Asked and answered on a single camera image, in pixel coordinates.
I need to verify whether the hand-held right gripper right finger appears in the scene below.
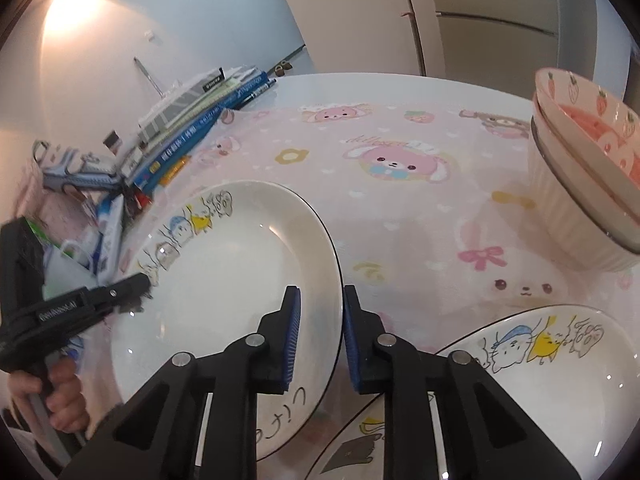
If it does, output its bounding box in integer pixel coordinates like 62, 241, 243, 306
342, 285, 583, 480

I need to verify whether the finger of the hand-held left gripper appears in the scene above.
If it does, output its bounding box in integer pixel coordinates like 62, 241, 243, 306
82, 272, 153, 318

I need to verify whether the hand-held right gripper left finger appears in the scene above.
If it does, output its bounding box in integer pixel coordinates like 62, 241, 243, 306
60, 285, 302, 480

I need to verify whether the white dark-rimmed bowl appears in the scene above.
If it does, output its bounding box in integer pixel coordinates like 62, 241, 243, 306
528, 120, 640, 272

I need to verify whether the person's left hand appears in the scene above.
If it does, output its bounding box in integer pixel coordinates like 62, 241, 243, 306
9, 359, 90, 434

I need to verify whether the blue white box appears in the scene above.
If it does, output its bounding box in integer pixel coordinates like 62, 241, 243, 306
96, 195, 127, 282

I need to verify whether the blue grey tool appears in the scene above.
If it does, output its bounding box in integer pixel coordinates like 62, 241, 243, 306
42, 150, 123, 196

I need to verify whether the stack of books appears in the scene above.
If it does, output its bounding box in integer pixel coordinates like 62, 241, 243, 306
122, 65, 278, 196

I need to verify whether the black pen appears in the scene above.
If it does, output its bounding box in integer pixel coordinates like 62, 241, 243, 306
234, 78, 277, 111

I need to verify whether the wooden stick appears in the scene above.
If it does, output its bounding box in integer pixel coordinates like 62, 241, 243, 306
396, 0, 427, 77

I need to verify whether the mop handle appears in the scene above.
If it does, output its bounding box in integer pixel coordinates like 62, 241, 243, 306
133, 56, 167, 98

